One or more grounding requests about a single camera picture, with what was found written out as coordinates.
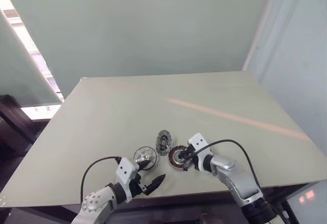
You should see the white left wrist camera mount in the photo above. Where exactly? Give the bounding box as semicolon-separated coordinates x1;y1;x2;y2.
115;157;141;199

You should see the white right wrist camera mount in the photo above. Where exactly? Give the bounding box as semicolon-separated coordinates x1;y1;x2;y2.
188;132;214;173

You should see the ribbed silver motor lid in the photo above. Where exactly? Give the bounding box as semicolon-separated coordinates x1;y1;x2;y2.
155;129;172;156

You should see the motor housing with copper windings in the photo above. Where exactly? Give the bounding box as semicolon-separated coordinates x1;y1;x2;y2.
168;146;189;171

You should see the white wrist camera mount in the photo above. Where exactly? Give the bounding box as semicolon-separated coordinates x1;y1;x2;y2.
115;157;141;199
188;132;214;173

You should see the silver spoked rotor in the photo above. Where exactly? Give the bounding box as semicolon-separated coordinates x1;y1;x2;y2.
133;146;158;171

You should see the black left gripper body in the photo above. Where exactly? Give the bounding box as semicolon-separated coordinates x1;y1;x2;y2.
129;172;148;198

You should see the dark table underframe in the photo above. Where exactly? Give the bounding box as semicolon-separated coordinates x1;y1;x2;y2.
10;182;320;224

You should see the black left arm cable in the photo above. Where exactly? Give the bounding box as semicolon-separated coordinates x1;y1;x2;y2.
80;156;122;206

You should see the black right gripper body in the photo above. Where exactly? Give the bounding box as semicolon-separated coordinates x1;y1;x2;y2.
185;144;199;171

